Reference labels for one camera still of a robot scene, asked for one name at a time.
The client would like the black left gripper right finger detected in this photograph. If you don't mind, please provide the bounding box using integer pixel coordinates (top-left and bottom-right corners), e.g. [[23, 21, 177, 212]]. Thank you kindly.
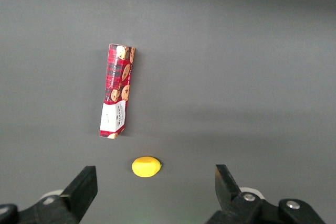
[[204, 164, 328, 224]]

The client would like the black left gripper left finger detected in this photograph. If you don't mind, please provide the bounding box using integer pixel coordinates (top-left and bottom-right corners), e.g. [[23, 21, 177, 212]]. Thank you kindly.
[[0, 165, 99, 224]]

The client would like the yellow lemon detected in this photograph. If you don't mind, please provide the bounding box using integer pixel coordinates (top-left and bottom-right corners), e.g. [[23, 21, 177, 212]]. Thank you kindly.
[[131, 156, 163, 178]]

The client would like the red tartan cookie box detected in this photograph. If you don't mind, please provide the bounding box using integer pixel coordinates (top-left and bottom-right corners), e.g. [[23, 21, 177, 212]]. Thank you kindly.
[[99, 43, 136, 140]]

